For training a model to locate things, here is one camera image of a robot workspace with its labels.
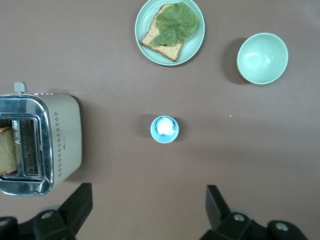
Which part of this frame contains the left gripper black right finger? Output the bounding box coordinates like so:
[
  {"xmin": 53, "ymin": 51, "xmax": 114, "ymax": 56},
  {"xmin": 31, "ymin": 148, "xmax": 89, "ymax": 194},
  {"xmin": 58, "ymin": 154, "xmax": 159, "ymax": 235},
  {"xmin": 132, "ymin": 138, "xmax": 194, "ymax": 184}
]
[{"xmin": 199, "ymin": 184, "xmax": 270, "ymax": 240}]

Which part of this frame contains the brown bread slice in toaster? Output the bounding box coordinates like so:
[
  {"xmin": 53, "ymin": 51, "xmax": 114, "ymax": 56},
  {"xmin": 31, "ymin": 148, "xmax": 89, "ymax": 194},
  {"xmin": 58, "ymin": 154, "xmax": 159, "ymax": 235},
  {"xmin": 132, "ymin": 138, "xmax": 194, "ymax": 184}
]
[{"xmin": 0, "ymin": 126, "xmax": 20, "ymax": 177}]

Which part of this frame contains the pale green bowl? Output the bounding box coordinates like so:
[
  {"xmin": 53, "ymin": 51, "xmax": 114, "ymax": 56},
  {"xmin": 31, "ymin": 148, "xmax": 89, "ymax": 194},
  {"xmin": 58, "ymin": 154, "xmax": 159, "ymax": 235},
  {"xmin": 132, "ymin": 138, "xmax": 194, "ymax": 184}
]
[{"xmin": 236, "ymin": 32, "xmax": 290, "ymax": 86}]

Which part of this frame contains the light blue plastic cup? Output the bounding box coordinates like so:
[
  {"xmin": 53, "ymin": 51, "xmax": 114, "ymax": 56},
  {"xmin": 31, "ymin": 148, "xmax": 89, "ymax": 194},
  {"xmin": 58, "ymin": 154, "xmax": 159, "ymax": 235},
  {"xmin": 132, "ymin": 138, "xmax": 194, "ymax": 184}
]
[{"xmin": 149, "ymin": 115, "xmax": 180, "ymax": 144}]

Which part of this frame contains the brown toast slice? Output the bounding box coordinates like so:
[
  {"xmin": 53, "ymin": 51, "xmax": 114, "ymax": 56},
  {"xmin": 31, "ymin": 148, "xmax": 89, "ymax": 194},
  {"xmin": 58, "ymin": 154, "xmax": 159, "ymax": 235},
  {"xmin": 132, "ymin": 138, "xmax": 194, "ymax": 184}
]
[{"xmin": 139, "ymin": 3, "xmax": 187, "ymax": 63}]

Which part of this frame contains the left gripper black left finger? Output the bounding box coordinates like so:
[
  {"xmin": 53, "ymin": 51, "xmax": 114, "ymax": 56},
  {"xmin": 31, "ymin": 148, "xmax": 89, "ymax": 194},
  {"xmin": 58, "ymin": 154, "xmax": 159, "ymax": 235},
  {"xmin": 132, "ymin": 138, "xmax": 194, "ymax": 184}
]
[{"xmin": 32, "ymin": 182, "xmax": 94, "ymax": 240}]

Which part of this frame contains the pale green plate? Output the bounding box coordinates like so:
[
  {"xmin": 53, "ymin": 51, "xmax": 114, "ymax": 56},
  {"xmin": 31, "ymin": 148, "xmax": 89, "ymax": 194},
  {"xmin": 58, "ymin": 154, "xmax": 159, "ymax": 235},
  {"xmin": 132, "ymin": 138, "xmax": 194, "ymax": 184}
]
[{"xmin": 134, "ymin": 0, "xmax": 206, "ymax": 67}]

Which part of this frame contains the green lettuce leaf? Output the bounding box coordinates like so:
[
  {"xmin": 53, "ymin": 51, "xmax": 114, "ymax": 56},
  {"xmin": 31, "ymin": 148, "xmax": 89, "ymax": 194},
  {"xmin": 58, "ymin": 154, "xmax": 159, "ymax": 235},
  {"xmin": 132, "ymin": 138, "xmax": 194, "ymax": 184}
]
[{"xmin": 149, "ymin": 1, "xmax": 200, "ymax": 48}]

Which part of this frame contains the beige and chrome toaster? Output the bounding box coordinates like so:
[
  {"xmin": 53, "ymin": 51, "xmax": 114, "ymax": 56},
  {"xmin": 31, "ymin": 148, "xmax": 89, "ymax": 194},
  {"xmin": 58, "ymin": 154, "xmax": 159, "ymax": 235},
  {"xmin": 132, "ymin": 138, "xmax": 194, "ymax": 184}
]
[{"xmin": 0, "ymin": 81, "xmax": 83, "ymax": 197}]

